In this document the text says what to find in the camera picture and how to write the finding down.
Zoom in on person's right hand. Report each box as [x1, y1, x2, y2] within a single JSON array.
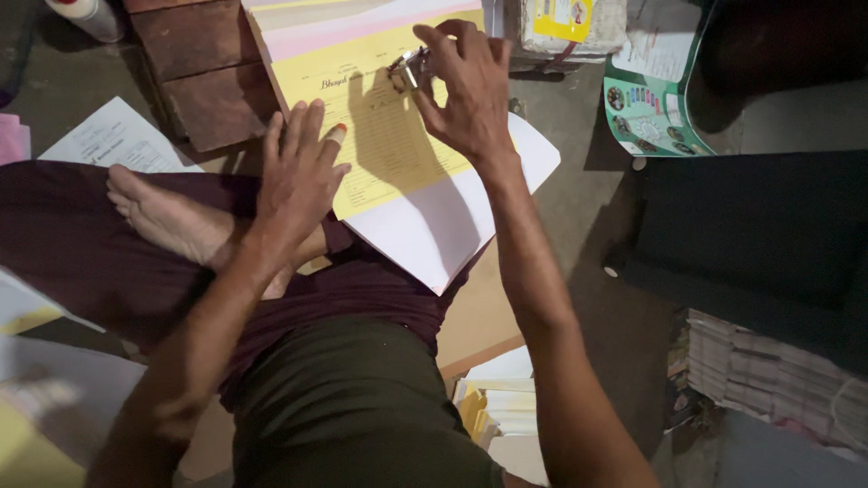
[[411, 19, 515, 171]]

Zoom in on person's left hand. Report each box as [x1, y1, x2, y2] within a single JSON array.
[[254, 98, 353, 256]]

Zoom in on metal numbering stamp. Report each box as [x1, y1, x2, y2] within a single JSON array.
[[387, 46, 435, 92]]

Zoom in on yellow printed form sheet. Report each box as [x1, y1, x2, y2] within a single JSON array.
[[270, 8, 486, 222]]

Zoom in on yellow label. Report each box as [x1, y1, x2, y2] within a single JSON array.
[[533, 0, 595, 44]]

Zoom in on person's bare foot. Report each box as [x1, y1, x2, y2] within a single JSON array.
[[106, 163, 329, 300]]

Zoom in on white paper pad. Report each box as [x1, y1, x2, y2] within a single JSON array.
[[344, 112, 562, 296]]

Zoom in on wrapped white paper bundle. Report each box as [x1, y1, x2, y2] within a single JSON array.
[[510, 0, 629, 71]]

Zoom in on brown wooden block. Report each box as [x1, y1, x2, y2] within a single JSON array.
[[124, 0, 280, 154]]

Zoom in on pink paper sheet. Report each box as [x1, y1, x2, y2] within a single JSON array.
[[260, 0, 484, 63]]

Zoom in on green printed poster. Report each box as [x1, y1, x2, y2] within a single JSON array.
[[603, 0, 718, 159]]

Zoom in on white printed paper sheet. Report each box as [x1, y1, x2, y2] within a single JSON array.
[[38, 96, 204, 174]]

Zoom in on white leaflet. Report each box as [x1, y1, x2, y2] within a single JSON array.
[[612, 26, 701, 84]]

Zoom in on person's maroon trousers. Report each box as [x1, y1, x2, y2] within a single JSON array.
[[0, 160, 491, 412]]

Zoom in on person's dark green shirt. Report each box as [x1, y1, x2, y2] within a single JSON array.
[[231, 317, 507, 488]]

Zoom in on white plastic bottle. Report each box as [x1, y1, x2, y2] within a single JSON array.
[[44, 0, 127, 43]]

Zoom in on pink paper stack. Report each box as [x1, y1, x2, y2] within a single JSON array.
[[0, 113, 32, 168]]

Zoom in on black cloth cover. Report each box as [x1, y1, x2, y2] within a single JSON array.
[[602, 149, 868, 378]]

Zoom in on stack of yellow white booklets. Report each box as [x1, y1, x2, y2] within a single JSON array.
[[452, 377, 541, 452]]

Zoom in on heap of loose papers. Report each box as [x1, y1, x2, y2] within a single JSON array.
[[0, 267, 149, 488]]

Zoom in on stack of tied paper bundles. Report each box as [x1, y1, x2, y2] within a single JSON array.
[[684, 308, 868, 456]]

